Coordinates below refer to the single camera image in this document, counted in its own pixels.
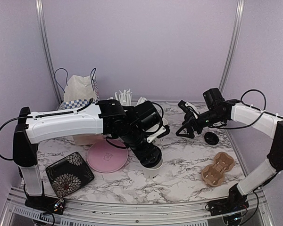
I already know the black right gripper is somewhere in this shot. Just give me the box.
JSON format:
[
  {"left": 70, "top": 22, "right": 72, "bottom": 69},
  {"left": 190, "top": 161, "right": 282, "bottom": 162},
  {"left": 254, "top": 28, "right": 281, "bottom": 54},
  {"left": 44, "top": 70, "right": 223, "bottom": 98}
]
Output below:
[{"left": 175, "top": 109, "right": 225, "bottom": 139}]

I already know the stack of black lids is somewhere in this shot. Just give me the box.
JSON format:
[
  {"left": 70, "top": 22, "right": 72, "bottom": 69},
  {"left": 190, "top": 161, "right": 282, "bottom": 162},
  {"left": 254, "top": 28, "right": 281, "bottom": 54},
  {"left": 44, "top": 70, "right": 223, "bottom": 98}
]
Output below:
[{"left": 204, "top": 132, "right": 219, "bottom": 145}]

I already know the stack of white paper cups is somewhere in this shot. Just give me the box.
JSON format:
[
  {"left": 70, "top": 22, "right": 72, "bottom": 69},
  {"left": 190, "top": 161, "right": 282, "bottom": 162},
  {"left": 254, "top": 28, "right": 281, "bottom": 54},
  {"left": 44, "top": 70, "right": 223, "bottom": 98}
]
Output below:
[{"left": 155, "top": 117, "right": 170, "bottom": 143}]

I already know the blue checkered paper bag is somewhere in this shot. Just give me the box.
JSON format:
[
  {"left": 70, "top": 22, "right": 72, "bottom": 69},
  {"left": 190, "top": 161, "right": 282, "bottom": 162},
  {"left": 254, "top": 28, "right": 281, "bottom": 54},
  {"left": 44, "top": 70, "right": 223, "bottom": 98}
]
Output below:
[{"left": 61, "top": 68, "right": 103, "bottom": 146}]

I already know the brown cardboard cup carrier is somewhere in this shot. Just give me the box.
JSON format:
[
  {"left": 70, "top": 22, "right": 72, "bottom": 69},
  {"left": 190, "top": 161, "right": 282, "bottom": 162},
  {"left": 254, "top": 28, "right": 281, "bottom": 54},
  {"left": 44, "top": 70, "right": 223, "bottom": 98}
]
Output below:
[{"left": 201, "top": 152, "right": 235, "bottom": 187}]

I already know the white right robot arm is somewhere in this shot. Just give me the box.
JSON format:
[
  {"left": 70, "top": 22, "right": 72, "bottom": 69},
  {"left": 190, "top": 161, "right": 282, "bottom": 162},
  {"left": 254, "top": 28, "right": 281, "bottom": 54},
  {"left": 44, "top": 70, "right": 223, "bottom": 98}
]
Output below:
[{"left": 176, "top": 99, "right": 283, "bottom": 211}]

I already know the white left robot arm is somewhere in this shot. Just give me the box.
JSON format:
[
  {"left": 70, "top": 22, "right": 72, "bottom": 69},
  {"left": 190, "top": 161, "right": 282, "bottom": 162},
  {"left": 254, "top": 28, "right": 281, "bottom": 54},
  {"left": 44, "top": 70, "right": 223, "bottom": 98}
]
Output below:
[{"left": 13, "top": 99, "right": 164, "bottom": 210}]

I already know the bundle of wrapped white straws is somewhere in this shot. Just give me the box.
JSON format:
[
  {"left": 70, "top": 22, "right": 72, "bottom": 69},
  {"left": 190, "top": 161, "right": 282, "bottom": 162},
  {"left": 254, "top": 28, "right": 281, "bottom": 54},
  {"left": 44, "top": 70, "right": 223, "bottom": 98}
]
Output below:
[{"left": 108, "top": 89, "right": 147, "bottom": 106}]

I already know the pink round plate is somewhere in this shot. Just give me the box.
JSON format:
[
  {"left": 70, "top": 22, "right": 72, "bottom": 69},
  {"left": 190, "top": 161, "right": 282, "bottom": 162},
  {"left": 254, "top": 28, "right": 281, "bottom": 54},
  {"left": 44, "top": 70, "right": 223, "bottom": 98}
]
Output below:
[{"left": 86, "top": 140, "right": 128, "bottom": 173}]

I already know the black floral square plate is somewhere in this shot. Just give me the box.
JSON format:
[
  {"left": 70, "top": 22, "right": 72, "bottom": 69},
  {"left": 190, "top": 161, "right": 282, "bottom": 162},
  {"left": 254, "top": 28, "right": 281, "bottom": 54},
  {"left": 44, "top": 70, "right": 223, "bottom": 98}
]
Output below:
[{"left": 45, "top": 152, "right": 95, "bottom": 198}]

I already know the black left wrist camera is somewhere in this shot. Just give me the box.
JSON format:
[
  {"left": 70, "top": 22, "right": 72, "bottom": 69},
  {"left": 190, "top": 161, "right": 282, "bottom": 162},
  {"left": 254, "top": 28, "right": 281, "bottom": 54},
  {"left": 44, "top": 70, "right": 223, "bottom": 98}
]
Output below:
[{"left": 134, "top": 100, "right": 165, "bottom": 145}]

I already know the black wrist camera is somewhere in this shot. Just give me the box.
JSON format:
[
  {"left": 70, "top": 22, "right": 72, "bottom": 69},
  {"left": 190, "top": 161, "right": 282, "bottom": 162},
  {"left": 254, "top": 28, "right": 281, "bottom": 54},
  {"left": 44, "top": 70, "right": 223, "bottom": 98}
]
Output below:
[
  {"left": 134, "top": 100, "right": 165, "bottom": 145},
  {"left": 203, "top": 88, "right": 225, "bottom": 110}
]

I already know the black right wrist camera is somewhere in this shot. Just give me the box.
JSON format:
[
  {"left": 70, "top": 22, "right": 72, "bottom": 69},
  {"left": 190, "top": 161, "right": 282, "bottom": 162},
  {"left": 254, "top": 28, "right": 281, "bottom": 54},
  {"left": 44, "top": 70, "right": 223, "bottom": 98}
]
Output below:
[{"left": 203, "top": 88, "right": 225, "bottom": 110}]

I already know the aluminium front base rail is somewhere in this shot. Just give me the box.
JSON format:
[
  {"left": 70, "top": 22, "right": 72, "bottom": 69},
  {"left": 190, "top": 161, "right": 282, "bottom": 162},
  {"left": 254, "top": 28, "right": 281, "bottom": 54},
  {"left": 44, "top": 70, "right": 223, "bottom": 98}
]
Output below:
[{"left": 0, "top": 187, "right": 275, "bottom": 226}]

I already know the right aluminium frame post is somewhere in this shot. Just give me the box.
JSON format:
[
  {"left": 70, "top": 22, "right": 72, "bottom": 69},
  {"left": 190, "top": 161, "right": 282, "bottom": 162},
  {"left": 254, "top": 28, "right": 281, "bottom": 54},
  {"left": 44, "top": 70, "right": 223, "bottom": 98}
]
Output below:
[{"left": 218, "top": 0, "right": 245, "bottom": 94}]

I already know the aluminium frame post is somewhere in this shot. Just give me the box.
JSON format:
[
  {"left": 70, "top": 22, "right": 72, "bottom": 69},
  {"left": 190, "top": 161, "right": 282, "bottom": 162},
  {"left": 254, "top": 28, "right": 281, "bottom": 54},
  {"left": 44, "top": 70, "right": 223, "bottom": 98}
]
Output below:
[
  {"left": 35, "top": 0, "right": 62, "bottom": 105},
  {"left": 218, "top": 0, "right": 245, "bottom": 94}
]

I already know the left aluminium frame post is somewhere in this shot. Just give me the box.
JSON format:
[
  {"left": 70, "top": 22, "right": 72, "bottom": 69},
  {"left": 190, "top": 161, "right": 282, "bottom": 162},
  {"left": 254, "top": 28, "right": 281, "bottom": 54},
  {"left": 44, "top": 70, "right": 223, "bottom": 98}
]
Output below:
[{"left": 35, "top": 0, "right": 62, "bottom": 105}]

